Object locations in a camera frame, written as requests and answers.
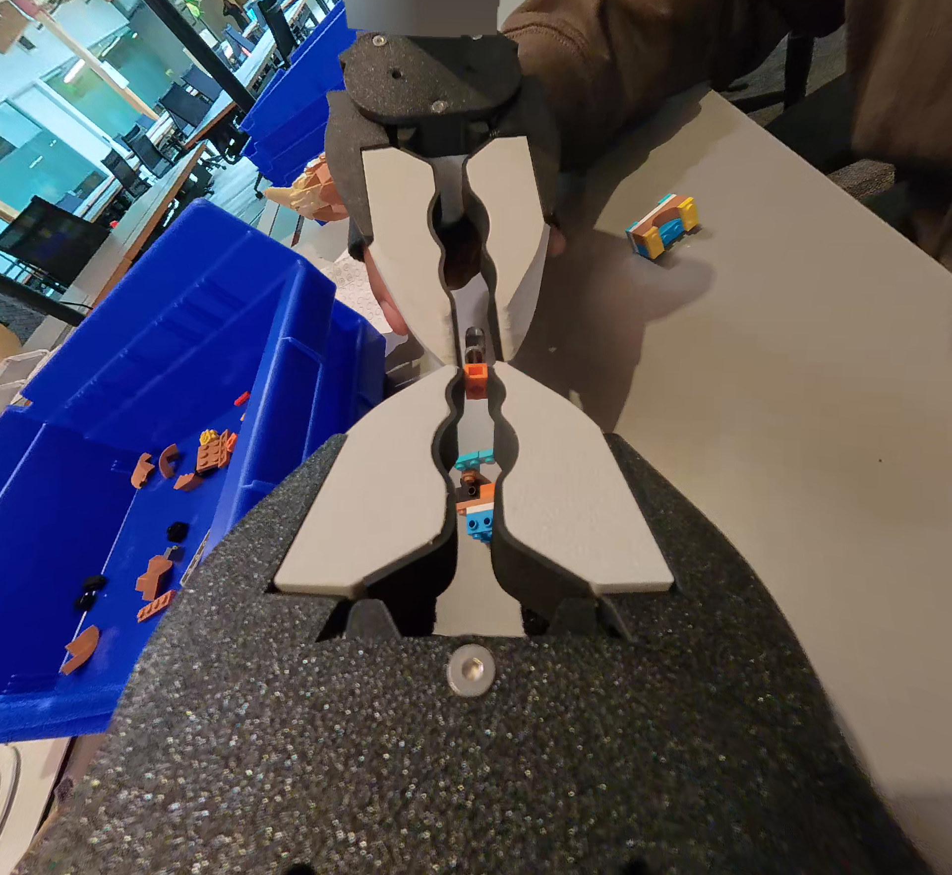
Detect black office chair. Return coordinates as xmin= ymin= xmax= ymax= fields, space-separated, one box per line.
xmin=149 ymin=64 xmax=257 ymax=174

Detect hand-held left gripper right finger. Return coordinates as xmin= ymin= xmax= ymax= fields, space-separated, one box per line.
xmin=491 ymin=364 xmax=676 ymax=608

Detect brown toy brick model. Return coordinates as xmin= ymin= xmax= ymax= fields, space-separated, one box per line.
xmin=265 ymin=154 xmax=352 ymax=226

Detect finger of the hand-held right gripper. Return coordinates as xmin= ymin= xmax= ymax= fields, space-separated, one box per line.
xmin=362 ymin=146 xmax=465 ymax=373
xmin=465 ymin=134 xmax=547 ymax=370

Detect blue plastic bin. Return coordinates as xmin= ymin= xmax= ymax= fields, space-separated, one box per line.
xmin=238 ymin=5 xmax=358 ymax=184
xmin=0 ymin=198 xmax=388 ymax=742

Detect blue orange toy brick assembly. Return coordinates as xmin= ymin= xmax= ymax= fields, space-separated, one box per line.
xmin=451 ymin=447 xmax=502 ymax=546

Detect toy bricks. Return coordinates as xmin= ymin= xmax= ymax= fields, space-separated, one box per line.
xmin=60 ymin=389 xmax=254 ymax=678

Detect printed paper sheet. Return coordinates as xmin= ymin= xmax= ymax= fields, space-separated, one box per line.
xmin=331 ymin=221 xmax=385 ymax=343

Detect person's right forearm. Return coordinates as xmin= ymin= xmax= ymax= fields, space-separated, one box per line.
xmin=503 ymin=0 xmax=856 ymax=177

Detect person's right hand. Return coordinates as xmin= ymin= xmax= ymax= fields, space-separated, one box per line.
xmin=362 ymin=250 xmax=413 ymax=340

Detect black monitor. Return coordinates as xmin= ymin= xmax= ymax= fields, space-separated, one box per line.
xmin=0 ymin=195 xmax=117 ymax=328

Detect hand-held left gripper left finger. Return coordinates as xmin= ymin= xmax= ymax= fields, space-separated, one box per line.
xmin=276 ymin=365 xmax=462 ymax=626

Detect black metal post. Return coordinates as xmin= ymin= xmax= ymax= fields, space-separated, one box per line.
xmin=75 ymin=0 xmax=246 ymax=110

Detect small multicoloured toy brick block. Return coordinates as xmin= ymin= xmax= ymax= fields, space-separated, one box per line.
xmin=625 ymin=192 xmax=702 ymax=263

